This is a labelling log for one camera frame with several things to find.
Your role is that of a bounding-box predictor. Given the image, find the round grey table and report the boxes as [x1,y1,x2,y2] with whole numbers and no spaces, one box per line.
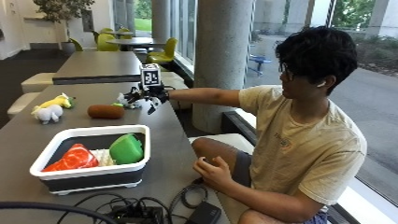
[103,30,136,39]
[105,36,156,51]

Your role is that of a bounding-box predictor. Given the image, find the white and black basin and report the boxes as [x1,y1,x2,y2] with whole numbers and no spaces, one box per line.
[28,124,152,196]

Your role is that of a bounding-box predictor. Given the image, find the bundle of black cables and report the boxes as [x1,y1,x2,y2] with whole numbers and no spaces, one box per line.
[56,191,175,224]

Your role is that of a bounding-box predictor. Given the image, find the black power adapter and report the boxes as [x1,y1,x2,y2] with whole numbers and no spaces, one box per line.
[184,201,223,224]

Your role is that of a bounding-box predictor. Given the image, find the dark blue shorts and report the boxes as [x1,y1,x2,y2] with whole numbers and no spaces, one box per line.
[231,150,332,224]

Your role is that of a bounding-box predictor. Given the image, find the blue outdoor seat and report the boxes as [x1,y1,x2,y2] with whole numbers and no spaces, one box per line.
[248,54,275,77]

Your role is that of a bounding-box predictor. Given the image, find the concrete pillar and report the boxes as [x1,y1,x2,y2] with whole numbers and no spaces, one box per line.
[191,0,256,134]
[151,0,173,40]

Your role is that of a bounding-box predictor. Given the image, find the yellow banana soft toy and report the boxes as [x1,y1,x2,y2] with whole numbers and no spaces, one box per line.
[31,92,76,115]

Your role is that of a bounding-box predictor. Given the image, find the potted indoor tree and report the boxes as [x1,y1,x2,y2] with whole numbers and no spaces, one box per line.
[32,0,96,50]

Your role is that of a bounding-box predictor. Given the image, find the beige t-shirt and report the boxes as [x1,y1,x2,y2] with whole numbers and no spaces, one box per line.
[237,85,369,207]

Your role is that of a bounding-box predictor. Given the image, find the white fluffy soft toy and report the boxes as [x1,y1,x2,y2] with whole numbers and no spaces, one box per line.
[32,104,66,125]

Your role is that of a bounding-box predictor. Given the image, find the yellow-green chair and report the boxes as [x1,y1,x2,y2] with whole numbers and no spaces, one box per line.
[144,37,180,65]
[67,37,86,52]
[96,33,121,52]

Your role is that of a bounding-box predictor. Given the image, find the black hub device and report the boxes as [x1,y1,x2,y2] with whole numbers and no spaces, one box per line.
[107,204,165,224]

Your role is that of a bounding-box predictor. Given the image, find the white marker cube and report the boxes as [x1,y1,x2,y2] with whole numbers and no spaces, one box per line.
[140,63,163,89]

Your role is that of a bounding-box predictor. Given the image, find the small white green soft toy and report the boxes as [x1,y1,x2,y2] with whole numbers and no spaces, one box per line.
[111,92,143,110]

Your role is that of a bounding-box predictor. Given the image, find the black looped cable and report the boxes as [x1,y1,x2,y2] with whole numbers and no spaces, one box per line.
[167,177,211,224]

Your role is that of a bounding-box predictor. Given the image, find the eyeglasses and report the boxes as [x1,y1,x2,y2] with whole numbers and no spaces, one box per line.
[277,62,296,82]

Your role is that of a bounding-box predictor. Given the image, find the cream white soft toy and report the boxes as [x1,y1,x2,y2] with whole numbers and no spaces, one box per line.
[90,148,117,167]

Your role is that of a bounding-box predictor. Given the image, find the the person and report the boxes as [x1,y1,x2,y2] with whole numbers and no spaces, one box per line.
[167,25,369,224]

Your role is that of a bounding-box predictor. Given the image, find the long grey table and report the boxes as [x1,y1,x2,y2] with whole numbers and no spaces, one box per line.
[52,50,143,86]

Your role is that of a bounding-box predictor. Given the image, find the green pepper soft toy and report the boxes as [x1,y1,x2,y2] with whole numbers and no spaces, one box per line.
[108,133,145,166]

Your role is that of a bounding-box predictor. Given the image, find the red meat soft toy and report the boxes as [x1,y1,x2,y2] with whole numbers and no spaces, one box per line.
[42,143,101,173]

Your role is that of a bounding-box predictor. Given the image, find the brown oval soft toy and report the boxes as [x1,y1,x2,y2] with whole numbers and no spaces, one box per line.
[86,104,125,120]

